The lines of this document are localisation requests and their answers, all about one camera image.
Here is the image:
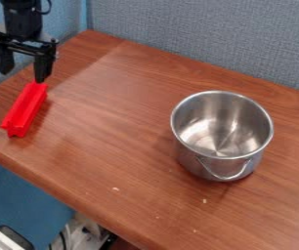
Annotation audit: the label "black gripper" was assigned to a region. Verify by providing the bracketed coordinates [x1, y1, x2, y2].
[0, 6, 57, 83]

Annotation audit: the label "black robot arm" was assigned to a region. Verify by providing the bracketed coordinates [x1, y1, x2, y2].
[0, 0, 58, 83]

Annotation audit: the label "metal pot with handle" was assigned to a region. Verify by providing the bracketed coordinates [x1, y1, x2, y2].
[169, 90, 273, 182]

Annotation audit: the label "red plastic block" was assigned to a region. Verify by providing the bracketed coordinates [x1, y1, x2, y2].
[1, 81, 47, 138]

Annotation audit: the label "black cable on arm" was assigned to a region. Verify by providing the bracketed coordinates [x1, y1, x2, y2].
[35, 0, 53, 16]

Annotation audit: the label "white items under table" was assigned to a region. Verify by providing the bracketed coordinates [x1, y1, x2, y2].
[46, 213, 110, 250]

